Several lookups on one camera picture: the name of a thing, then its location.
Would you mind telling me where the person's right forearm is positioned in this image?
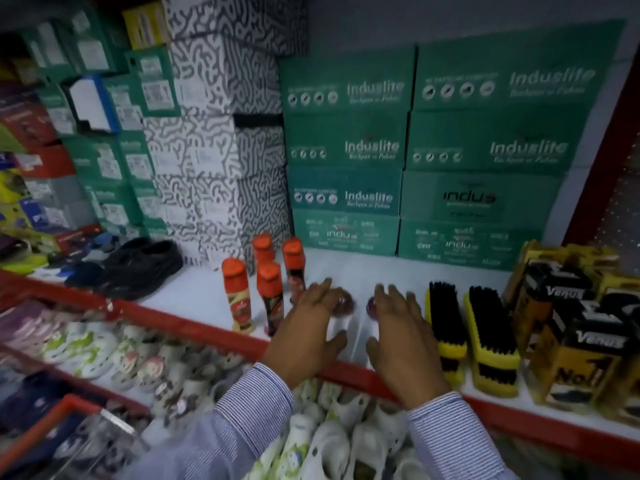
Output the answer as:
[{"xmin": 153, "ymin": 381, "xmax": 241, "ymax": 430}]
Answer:
[{"xmin": 406, "ymin": 391, "xmax": 521, "ymax": 480}]

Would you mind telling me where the person's left forearm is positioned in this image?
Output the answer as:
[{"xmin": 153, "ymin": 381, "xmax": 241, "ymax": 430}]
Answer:
[{"xmin": 115, "ymin": 364, "xmax": 296, "ymax": 480}]

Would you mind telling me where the stack of black white patterned boxes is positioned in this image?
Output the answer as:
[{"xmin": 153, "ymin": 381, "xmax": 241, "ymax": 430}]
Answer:
[{"xmin": 142, "ymin": 0, "xmax": 308, "ymax": 268}]

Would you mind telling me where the person's right hand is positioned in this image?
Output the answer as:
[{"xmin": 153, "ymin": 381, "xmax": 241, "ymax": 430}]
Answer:
[{"xmin": 365, "ymin": 284, "xmax": 451, "ymax": 410}]

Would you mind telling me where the group of yellow black cartons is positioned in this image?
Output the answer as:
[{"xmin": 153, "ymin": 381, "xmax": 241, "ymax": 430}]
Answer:
[{"xmin": 502, "ymin": 240, "xmax": 640, "ymax": 428}]

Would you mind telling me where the red wire basket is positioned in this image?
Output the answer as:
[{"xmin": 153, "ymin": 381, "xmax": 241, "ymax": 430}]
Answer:
[{"xmin": 0, "ymin": 394, "xmax": 151, "ymax": 480}]

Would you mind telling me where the blue white shoe box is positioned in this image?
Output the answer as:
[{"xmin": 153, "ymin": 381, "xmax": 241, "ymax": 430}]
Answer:
[{"xmin": 69, "ymin": 76, "xmax": 122, "ymax": 134}]

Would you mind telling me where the yellow shoe box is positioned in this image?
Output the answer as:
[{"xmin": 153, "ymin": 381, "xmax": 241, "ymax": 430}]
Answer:
[{"xmin": 122, "ymin": 2, "xmax": 170, "ymax": 49}]

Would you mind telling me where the pile of white printed clogs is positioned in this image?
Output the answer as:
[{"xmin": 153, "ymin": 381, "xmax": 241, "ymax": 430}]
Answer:
[{"xmin": 40, "ymin": 315, "xmax": 436, "ymax": 480}]

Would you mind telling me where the dark blue sandal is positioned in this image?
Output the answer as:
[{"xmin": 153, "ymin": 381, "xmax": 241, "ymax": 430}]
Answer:
[{"xmin": 64, "ymin": 260, "xmax": 107, "ymax": 289}]

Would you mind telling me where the pile of pink sandals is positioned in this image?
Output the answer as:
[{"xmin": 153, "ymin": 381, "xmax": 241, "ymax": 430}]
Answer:
[{"xmin": 0, "ymin": 300, "xmax": 53, "ymax": 358}]

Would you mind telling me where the stack of large green boxes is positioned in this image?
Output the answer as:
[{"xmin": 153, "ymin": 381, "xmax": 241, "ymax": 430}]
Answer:
[{"xmin": 278, "ymin": 20, "xmax": 626, "ymax": 271}]

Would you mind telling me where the orange capped polish bottle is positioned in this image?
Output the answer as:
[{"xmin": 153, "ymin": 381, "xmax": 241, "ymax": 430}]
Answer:
[
  {"xmin": 251, "ymin": 233, "xmax": 276, "ymax": 268},
  {"xmin": 221, "ymin": 257, "xmax": 256, "ymax": 335},
  {"xmin": 256, "ymin": 261, "xmax": 286, "ymax": 338},
  {"xmin": 282, "ymin": 237, "xmax": 307, "ymax": 305}
]

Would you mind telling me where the person's left hand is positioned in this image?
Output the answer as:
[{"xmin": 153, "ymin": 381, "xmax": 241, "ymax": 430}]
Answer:
[{"xmin": 261, "ymin": 278, "xmax": 357, "ymax": 390}]

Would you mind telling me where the white packet with maroon cap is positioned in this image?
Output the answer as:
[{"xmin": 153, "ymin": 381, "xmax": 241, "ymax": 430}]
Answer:
[
  {"xmin": 357, "ymin": 295, "xmax": 382, "ymax": 370},
  {"xmin": 326, "ymin": 289, "xmax": 360, "ymax": 366}
]

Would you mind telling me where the stack of small labelled green boxes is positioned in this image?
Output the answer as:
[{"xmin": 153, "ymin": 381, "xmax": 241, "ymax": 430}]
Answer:
[{"xmin": 20, "ymin": 5, "xmax": 182, "ymax": 240}]

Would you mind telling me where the yellow black shoe brush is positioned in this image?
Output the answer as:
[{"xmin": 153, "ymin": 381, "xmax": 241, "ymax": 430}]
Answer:
[
  {"xmin": 425, "ymin": 281, "xmax": 469, "ymax": 386},
  {"xmin": 463, "ymin": 286, "xmax": 522, "ymax": 398}
]

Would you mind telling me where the red metal shelf rack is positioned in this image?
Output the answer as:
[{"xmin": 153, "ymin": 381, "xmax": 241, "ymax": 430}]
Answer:
[{"xmin": 0, "ymin": 45, "xmax": 640, "ymax": 471}]

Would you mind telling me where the black shoe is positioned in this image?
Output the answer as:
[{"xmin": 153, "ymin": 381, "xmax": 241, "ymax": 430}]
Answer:
[
  {"xmin": 102, "ymin": 240, "xmax": 184, "ymax": 301},
  {"xmin": 100, "ymin": 237, "xmax": 153, "ymax": 288}
]

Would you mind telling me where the pile of colourful shoe boxes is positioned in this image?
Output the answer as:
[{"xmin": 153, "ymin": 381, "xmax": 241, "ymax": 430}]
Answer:
[{"xmin": 0, "ymin": 57, "xmax": 101, "ymax": 275}]

